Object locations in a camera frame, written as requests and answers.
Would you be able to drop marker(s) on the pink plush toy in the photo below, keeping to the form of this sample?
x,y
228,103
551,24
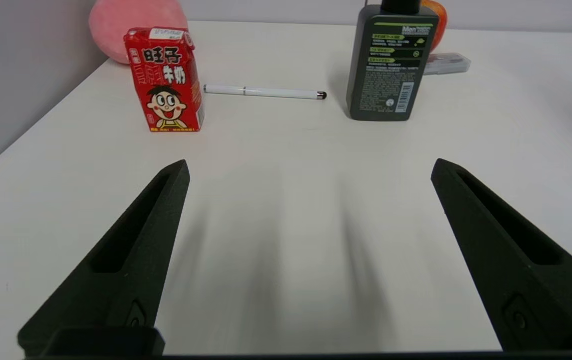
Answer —
x,y
115,22

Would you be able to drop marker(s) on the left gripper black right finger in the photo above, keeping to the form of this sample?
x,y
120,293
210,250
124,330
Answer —
x,y
516,270

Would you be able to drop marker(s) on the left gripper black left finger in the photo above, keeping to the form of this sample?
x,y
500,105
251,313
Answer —
x,y
120,270

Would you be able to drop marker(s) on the red apple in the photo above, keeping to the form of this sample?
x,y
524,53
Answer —
x,y
439,22

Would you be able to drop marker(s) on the white pen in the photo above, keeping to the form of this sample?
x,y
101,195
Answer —
x,y
265,92

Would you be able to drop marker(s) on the clear silver pen case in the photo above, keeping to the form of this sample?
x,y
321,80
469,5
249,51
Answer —
x,y
448,63

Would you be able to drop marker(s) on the red milk carton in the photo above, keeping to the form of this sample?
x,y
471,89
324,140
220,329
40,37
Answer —
x,y
165,80

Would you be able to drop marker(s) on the dark green bottle black cap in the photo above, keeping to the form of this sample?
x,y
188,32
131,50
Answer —
x,y
391,70

